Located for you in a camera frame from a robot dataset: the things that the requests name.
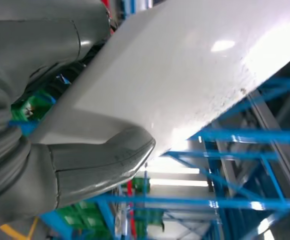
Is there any blue metal shelf rack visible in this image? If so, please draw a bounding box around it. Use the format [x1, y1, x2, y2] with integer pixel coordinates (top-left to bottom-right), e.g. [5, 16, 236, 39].
[7, 74, 290, 240]

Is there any green plastic crate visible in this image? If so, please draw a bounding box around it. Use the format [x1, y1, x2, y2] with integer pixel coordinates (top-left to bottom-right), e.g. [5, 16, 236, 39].
[11, 92, 56, 122]
[57, 199, 111, 240]

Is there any red barrier tape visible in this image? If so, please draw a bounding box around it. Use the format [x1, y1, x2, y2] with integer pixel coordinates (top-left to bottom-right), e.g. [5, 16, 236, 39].
[126, 180, 137, 240]

